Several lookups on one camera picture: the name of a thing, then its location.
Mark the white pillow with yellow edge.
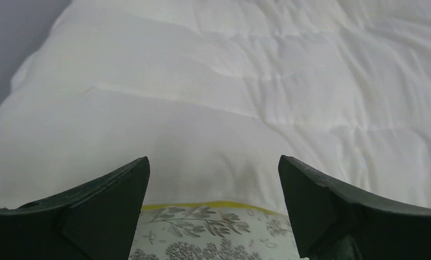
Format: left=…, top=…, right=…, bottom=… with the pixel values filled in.
left=0, top=1, right=431, bottom=213

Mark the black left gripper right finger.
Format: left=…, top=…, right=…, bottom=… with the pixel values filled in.
left=278, top=155, right=431, bottom=259

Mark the floral patterned bed sheet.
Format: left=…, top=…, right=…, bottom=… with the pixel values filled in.
left=129, top=205, right=300, bottom=260

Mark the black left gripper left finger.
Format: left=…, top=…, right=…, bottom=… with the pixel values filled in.
left=0, top=157, right=150, bottom=259

